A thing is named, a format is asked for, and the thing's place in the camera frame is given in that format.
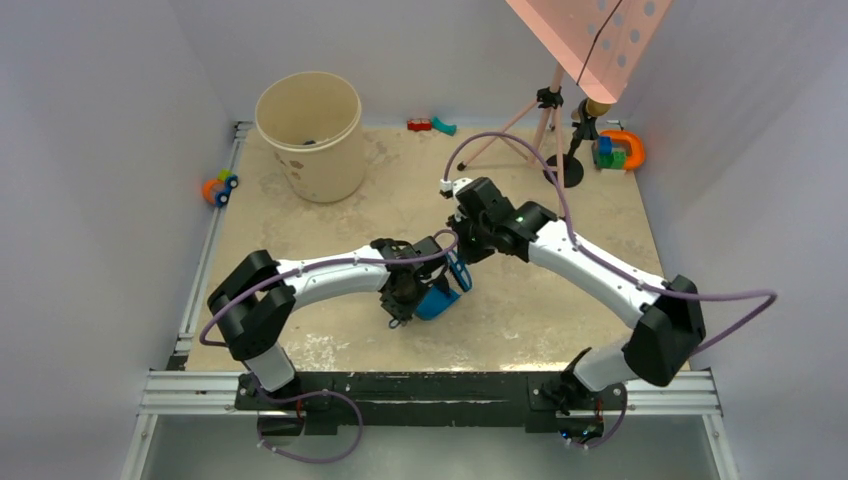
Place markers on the beige round bucket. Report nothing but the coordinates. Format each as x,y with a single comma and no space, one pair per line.
312,121

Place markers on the orange horseshoe toy with blocks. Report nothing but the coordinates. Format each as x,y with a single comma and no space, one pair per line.
618,150

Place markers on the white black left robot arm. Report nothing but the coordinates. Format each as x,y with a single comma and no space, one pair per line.
251,306

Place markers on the blue plastic dustpan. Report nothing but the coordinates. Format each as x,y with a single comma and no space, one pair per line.
437,301

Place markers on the teal curved toy piece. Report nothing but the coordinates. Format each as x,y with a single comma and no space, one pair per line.
442,127

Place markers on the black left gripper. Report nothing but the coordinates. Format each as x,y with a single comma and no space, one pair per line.
402,312

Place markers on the orange toy car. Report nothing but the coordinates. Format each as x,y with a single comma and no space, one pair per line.
217,191

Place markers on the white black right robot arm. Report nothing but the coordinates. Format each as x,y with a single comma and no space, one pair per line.
666,326

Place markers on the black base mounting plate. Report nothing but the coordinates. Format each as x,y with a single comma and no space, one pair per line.
319,403

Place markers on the pink music stand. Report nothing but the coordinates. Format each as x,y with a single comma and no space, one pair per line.
596,46

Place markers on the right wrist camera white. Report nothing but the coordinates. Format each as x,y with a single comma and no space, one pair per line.
448,188

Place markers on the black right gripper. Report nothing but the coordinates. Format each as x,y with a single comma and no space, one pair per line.
458,222

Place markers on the blue hand brush black bristles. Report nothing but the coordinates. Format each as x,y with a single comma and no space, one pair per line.
459,271

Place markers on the red toy block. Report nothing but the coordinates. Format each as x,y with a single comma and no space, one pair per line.
419,124

